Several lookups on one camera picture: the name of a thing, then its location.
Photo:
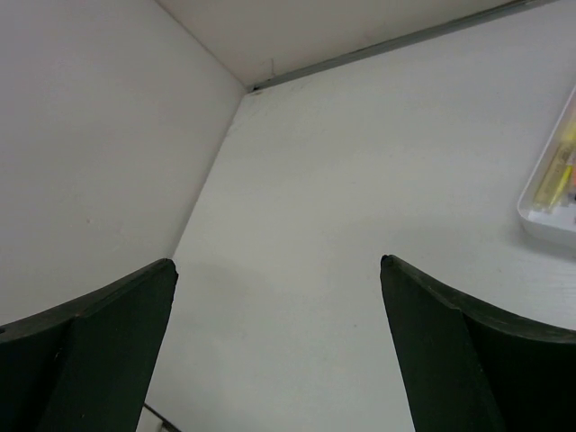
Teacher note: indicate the yellow highlighter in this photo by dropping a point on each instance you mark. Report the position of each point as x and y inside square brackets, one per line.
[552, 187]

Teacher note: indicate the aluminium rail right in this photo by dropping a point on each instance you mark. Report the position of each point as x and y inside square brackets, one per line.
[429, 33]

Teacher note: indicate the orange pen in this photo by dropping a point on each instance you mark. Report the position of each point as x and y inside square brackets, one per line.
[570, 189]

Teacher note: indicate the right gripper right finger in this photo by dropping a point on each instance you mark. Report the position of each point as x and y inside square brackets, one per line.
[467, 365]

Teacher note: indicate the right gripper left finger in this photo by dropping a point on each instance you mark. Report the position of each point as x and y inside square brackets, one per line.
[86, 364]

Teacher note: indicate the white organizer tray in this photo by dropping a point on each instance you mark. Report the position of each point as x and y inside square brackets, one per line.
[557, 226]

